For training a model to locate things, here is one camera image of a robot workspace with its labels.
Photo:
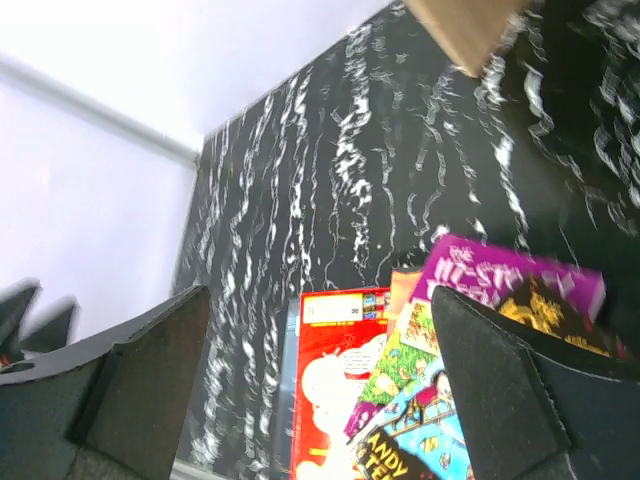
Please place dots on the blue orange sunset book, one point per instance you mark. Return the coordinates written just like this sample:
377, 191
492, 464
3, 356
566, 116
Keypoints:
403, 283

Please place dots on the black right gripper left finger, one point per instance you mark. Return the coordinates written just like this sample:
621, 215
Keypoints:
111, 406

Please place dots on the red comic book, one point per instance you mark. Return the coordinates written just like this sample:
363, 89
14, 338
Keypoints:
341, 335

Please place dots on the wooden two-tier shelf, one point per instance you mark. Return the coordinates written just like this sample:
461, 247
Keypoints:
468, 31

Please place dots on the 169-storey treehouse book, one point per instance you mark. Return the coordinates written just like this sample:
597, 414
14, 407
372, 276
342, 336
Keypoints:
418, 433

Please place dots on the grey-blue Nineteen Eighty-Four book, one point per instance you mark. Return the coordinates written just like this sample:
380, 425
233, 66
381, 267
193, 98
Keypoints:
283, 435

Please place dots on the purple 117-storey treehouse book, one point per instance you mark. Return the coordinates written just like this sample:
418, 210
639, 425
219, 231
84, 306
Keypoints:
484, 273

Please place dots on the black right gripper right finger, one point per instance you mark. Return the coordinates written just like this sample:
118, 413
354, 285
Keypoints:
532, 406

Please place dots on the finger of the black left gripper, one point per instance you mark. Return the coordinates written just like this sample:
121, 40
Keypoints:
53, 333
14, 305

